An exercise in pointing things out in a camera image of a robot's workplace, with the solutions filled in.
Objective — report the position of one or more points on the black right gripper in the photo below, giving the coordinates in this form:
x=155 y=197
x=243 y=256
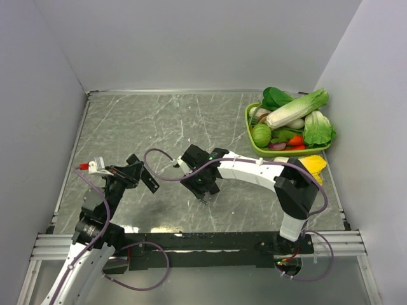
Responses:
x=198 y=190

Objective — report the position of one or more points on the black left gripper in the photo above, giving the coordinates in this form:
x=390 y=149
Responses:
x=129 y=175

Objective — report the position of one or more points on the black remote control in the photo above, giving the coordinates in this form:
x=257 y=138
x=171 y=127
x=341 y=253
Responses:
x=145 y=175

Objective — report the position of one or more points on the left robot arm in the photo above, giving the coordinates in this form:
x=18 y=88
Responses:
x=95 y=238

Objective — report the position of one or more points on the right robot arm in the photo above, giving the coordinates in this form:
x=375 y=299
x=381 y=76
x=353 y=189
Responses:
x=295 y=191

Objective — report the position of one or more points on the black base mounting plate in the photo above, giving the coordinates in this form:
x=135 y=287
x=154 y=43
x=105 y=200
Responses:
x=197 y=250

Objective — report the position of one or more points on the round green cabbage toy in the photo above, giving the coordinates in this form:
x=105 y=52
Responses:
x=261 y=135

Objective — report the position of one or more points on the purple onion toy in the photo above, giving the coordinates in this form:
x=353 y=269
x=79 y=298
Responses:
x=277 y=146

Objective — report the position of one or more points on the white mushroom toy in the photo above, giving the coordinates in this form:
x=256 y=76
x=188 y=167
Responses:
x=255 y=113

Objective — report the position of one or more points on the red chili toy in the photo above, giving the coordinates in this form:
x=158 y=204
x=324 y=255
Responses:
x=295 y=148

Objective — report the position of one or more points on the orange carrot toy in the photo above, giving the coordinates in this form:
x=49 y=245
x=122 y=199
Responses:
x=297 y=140

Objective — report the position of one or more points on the dark green spinach toy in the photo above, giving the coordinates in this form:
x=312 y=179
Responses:
x=274 y=98

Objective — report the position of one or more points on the white radish toy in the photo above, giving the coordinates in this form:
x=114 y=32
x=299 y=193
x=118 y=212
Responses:
x=296 y=124

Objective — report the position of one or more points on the yellow cabbage toy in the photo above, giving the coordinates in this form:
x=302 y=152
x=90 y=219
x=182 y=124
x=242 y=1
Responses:
x=314 y=164

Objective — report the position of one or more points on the green leafy lettuce toy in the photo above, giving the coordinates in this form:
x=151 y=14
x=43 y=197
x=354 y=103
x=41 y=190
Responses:
x=318 y=131

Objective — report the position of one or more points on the large napa cabbage toy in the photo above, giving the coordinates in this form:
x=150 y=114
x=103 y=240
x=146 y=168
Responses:
x=297 y=109

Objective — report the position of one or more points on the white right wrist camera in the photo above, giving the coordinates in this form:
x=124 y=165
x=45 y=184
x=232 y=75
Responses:
x=179 y=163

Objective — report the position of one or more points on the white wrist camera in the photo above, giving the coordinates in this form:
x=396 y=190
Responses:
x=96 y=167
x=179 y=163

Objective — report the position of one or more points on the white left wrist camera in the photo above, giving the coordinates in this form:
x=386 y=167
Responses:
x=96 y=167

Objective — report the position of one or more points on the aluminium frame rail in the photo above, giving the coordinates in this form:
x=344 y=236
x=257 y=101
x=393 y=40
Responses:
x=54 y=247

